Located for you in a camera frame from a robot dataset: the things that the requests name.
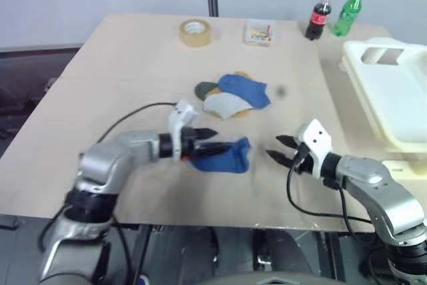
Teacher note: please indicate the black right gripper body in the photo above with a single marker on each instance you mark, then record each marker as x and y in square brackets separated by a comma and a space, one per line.
[300, 159]

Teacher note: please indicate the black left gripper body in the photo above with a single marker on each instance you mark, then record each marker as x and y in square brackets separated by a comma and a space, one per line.
[190, 143]

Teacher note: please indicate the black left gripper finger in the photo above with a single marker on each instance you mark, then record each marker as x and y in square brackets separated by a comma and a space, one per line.
[217, 148]
[205, 133]

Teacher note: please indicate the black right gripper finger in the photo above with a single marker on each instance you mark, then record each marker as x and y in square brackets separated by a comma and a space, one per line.
[288, 141]
[280, 157]

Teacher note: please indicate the blue sock with white cuff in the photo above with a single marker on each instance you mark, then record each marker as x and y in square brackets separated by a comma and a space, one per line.
[220, 165]

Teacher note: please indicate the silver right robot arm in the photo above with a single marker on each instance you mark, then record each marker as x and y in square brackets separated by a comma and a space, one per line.
[373, 178]

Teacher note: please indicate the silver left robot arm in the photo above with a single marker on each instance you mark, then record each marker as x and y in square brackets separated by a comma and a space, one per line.
[110, 158]

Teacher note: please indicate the light grey sock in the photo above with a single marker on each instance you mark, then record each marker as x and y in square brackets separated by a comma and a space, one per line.
[223, 104]

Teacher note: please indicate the dark green sock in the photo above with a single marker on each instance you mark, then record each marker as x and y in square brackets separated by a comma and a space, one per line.
[203, 89]

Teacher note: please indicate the plain blue sock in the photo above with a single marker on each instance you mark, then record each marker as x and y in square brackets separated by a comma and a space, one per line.
[245, 89]

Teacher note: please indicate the tan yellow sock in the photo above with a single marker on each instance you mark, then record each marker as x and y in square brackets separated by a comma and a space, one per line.
[243, 74]

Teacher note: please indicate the white plastic basket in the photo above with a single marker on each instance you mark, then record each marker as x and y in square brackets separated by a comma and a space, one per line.
[393, 98]

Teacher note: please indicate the beige packing tape roll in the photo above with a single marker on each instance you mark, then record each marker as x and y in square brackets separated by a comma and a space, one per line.
[196, 34]

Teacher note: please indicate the cream plastic tray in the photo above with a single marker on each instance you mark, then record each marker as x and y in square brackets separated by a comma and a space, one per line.
[407, 168]

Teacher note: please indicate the clear box of coloured pins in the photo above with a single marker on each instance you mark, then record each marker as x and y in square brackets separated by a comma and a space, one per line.
[258, 33]

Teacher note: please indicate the cola bottle with red cap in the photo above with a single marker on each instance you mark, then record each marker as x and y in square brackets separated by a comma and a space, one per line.
[317, 18]

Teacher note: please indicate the green bottle with yellow cap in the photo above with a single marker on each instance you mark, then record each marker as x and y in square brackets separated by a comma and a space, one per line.
[347, 14]

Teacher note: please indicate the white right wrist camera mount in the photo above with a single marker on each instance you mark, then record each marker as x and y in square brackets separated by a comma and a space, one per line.
[317, 141]

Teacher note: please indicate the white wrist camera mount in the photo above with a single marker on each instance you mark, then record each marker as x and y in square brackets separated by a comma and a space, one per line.
[176, 118]
[317, 141]

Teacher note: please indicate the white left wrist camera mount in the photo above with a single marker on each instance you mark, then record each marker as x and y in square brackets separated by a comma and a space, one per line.
[176, 118]

